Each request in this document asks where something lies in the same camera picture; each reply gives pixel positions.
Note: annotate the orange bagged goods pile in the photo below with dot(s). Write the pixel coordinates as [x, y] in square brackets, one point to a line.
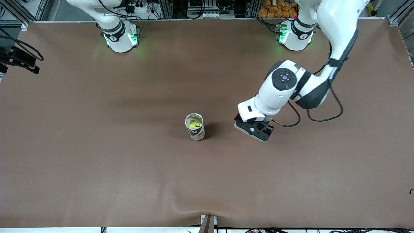
[278, 9]

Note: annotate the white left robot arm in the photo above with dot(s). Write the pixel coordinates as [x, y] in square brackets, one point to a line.
[336, 26]

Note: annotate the clear Wilson tennis ball can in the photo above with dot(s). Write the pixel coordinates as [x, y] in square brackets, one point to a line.
[197, 134]

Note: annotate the aluminium frame profile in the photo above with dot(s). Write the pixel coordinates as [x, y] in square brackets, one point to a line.
[401, 13]
[19, 13]

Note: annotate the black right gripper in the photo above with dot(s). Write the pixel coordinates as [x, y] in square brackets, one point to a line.
[20, 57]

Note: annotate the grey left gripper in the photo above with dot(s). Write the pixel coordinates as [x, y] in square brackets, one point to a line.
[268, 130]

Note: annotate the brown table cover sheet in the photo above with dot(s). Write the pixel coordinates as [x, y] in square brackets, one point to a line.
[129, 97]

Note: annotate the power strip with black plugs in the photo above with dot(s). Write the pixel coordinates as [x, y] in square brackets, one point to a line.
[137, 6]

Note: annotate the metal camera post bracket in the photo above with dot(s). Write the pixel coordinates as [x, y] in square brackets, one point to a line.
[208, 223]

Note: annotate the yellow-green Wilson tennis ball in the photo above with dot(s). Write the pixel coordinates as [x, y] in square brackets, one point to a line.
[195, 124]

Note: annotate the white power strip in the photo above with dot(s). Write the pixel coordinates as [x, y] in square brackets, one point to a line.
[212, 15]

